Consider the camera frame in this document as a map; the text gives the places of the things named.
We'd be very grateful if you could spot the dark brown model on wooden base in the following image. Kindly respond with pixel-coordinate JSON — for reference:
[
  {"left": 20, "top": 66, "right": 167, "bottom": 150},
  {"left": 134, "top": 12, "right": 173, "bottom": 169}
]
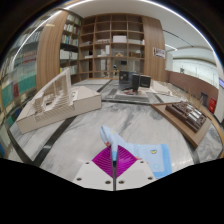
[{"left": 151, "top": 100, "right": 213, "bottom": 150}]

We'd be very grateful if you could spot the black block model on grey base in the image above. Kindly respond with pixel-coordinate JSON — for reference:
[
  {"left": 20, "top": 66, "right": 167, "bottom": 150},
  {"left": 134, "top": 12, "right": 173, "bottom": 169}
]
[{"left": 105, "top": 70, "right": 153, "bottom": 103}]

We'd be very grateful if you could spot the light blue printed towel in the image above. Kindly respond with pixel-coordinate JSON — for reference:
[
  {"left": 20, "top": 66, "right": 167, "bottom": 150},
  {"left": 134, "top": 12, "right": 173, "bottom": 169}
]
[{"left": 99, "top": 125, "right": 174, "bottom": 180}]

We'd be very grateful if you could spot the framed wall sign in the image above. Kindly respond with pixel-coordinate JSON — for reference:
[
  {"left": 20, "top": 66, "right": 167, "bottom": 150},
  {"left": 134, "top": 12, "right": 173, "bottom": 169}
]
[{"left": 152, "top": 46, "right": 167, "bottom": 60}]

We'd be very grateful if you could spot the wooden shelf unit with models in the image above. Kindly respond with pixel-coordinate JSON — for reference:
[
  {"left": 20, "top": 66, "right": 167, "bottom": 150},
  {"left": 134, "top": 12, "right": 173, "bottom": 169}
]
[{"left": 78, "top": 13, "right": 146, "bottom": 80}]

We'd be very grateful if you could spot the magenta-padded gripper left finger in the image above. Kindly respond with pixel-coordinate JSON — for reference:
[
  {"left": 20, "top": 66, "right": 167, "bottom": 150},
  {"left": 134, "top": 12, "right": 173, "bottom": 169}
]
[{"left": 72, "top": 145, "right": 116, "bottom": 192}]

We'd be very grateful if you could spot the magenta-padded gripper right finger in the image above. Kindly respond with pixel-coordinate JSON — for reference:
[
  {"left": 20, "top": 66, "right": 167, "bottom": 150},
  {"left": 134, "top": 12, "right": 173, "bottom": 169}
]
[{"left": 115, "top": 145, "right": 157, "bottom": 192}]

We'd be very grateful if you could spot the glass-fronted shelf unit with books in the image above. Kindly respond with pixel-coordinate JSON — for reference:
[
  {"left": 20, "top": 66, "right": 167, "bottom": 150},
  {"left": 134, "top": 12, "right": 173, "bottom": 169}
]
[{"left": 0, "top": 25, "right": 38, "bottom": 158}]

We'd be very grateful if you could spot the wooden shelf unit with books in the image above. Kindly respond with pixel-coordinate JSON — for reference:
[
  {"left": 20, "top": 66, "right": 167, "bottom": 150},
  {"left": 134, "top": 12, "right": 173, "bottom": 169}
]
[{"left": 59, "top": 11, "right": 83, "bottom": 84}]

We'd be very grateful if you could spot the beige architectural model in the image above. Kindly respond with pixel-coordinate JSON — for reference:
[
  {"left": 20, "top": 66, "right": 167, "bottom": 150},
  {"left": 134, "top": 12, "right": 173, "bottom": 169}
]
[{"left": 15, "top": 67, "right": 103, "bottom": 135}]

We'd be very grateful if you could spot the red box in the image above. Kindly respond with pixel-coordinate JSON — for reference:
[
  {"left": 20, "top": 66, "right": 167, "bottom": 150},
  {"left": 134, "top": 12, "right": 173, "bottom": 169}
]
[{"left": 208, "top": 96, "right": 218, "bottom": 115}]

